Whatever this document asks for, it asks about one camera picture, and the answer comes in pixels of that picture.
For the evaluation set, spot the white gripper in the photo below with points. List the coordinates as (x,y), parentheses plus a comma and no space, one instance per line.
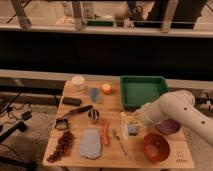
(132,120)

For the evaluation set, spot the yellow banana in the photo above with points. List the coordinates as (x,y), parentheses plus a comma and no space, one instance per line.
(124,127)

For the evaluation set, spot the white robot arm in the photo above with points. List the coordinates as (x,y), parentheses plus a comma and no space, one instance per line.
(170,111)

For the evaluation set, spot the purple bowl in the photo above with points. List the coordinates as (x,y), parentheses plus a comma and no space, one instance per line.
(168,127)

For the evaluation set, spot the red bowl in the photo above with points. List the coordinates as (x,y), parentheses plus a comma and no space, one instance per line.
(155,147)

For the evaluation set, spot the blue sponge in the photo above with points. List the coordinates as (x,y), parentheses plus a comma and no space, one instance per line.
(132,130)

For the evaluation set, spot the metal fork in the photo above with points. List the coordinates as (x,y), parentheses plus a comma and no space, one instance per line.
(116,136)

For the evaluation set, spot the orange carrot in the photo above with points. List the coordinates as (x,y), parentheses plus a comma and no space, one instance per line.
(106,140)

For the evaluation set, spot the green plastic tray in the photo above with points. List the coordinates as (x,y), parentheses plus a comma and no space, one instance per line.
(139,90)

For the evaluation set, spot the small metal cup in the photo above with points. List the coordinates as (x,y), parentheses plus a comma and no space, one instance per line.
(93,115)

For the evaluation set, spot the orange apple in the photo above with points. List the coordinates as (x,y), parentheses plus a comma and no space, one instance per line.
(106,88)

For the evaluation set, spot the white lidded cup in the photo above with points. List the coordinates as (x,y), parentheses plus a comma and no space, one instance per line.
(78,82)

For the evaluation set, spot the black rectangular block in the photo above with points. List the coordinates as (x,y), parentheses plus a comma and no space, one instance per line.
(71,101)

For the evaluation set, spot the bunch of dark grapes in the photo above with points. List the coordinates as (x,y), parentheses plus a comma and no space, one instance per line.
(63,144)

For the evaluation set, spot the black handled knife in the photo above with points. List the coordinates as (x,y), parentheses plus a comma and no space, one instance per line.
(78,110)

